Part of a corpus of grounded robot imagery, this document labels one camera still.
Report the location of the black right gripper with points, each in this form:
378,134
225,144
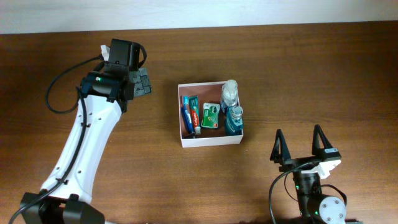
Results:
285,156

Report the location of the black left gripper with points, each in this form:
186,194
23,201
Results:
143,81

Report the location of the green Colgate toothpaste tube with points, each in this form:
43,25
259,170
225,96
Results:
193,101

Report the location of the teal Listerine mouthwash bottle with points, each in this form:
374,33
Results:
233,124

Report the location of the green white packet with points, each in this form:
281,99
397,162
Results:
210,115

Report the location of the purple liquid bottle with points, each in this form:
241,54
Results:
229,95

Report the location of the blue white toothbrush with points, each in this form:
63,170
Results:
185,103

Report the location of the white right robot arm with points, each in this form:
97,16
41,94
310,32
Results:
317,203

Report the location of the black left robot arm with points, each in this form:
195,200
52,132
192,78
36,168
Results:
103,96

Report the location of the white square cardboard box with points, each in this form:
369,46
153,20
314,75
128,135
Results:
208,92

